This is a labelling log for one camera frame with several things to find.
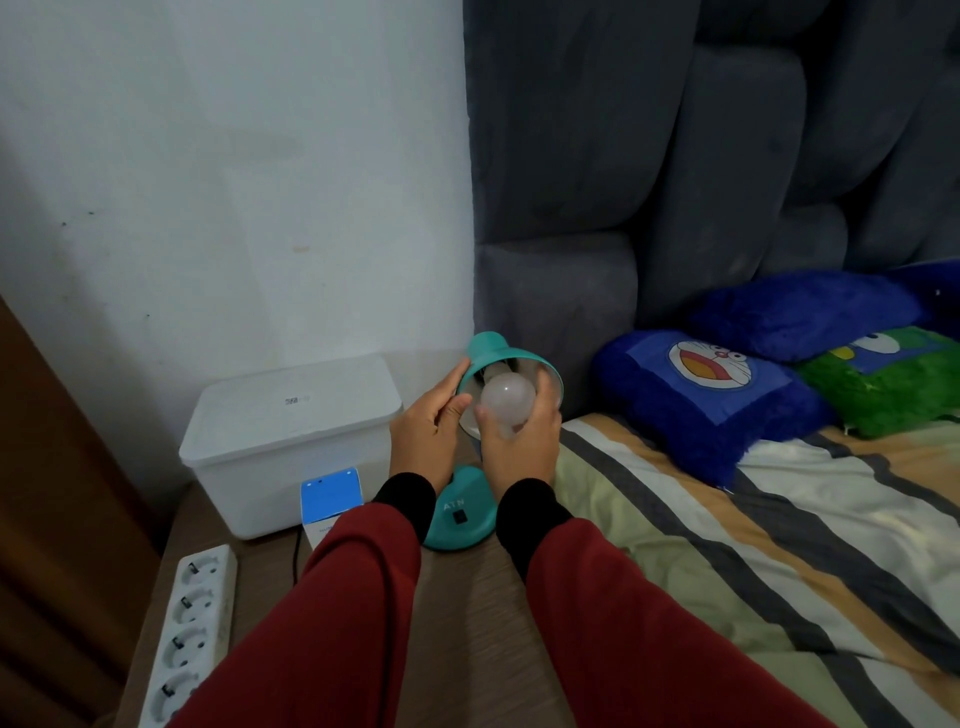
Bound green cartoon cushion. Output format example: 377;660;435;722
794;325;960;441

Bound white light bulb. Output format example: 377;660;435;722
479;373;537;441

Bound person's left forearm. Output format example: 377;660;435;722
168;472;438;728

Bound blue and white small box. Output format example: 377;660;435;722
300;467;367;553

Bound dark blue pillow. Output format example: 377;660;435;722
888;258;960;340

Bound blue cartoon cushion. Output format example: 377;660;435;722
590;329;838;489

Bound grey upholstered headboard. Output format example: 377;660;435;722
462;0;960;423

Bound person's left hand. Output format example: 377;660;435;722
388;363;475;497

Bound white plastic storage box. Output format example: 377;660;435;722
178;353;405;542

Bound blue plush pillow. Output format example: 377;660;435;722
689;270;928;366

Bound brown wooden door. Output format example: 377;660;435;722
0;295;163;728

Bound teal desk lamp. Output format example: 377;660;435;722
423;330;561;555

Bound person's right hand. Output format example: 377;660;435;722
474;369;564;503

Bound striped bedsheet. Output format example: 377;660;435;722
558;411;960;728

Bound white power strip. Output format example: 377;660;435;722
138;543;240;728

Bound person's right forearm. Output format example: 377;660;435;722
495;476;840;728

